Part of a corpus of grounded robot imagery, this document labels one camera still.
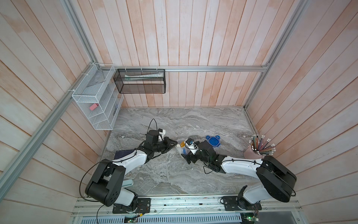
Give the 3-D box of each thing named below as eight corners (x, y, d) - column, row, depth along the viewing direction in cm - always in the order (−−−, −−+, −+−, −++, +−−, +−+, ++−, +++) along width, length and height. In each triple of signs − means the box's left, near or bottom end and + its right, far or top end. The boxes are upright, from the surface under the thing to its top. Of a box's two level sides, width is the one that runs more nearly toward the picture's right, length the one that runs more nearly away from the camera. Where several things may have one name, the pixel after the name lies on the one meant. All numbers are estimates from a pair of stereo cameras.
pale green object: (123, 187, 82) (122, 185, 79) (124, 182, 83) (122, 180, 81) (133, 185, 82) (132, 183, 80) (133, 180, 84) (132, 178, 81)
